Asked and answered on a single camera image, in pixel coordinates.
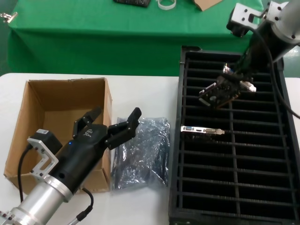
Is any brown cardboard piece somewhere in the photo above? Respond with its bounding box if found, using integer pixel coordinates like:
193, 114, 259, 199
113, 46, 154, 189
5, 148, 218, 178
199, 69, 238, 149
193, 0, 223, 11

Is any brown open cardboard box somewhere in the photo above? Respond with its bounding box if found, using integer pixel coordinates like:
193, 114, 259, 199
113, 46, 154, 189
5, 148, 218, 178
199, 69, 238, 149
3, 77, 113, 195

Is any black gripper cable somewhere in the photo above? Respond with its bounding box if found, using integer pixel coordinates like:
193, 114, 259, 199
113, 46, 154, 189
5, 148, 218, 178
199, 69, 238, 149
253, 28, 300, 119
69, 187, 94, 225

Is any black slotted plastic container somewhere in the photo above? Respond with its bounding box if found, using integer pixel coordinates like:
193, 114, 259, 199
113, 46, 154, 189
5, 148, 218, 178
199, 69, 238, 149
168, 45, 300, 225

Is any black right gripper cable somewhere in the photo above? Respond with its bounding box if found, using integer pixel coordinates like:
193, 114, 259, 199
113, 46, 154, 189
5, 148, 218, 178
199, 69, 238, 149
253, 28, 300, 119

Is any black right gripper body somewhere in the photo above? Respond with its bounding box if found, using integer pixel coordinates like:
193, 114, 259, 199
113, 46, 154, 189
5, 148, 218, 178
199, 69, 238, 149
239, 22, 285, 71

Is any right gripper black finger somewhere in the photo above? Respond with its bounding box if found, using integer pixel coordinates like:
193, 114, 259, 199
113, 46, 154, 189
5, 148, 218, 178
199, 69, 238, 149
219, 58, 242, 82
240, 53, 255, 82

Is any graphics card with silver bracket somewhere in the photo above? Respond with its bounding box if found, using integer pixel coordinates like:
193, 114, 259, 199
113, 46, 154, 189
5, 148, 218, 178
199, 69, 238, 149
180, 125, 225, 143
197, 62, 258, 110

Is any silver binder clip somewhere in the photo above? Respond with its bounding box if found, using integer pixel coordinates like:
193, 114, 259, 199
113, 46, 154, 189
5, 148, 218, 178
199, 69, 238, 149
0, 11, 18, 23

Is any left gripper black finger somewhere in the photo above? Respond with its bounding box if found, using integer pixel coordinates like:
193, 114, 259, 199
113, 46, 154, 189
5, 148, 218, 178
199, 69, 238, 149
104, 107, 143, 150
72, 106, 103, 139

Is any clear tape roll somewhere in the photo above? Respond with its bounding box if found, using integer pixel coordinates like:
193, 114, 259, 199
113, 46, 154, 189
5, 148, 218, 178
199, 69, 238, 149
156, 0, 177, 10

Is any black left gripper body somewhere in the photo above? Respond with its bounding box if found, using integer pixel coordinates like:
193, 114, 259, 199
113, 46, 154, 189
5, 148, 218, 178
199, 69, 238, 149
50, 124, 110, 195

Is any black foam pad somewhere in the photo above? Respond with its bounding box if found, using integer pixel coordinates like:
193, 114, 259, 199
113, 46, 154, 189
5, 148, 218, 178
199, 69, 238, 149
113, 0, 150, 8

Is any green tablecloth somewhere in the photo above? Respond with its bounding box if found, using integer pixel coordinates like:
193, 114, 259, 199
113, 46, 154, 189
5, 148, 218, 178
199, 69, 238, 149
6, 0, 272, 77

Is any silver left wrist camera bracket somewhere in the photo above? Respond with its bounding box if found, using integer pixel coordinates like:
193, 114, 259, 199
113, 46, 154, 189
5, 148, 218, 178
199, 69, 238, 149
27, 128, 63, 180

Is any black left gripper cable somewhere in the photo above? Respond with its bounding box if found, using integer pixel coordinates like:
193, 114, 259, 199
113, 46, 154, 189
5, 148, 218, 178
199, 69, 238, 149
69, 187, 94, 225

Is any black left camera cable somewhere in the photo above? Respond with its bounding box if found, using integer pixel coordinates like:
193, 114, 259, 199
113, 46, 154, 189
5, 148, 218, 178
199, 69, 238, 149
17, 144, 33, 203

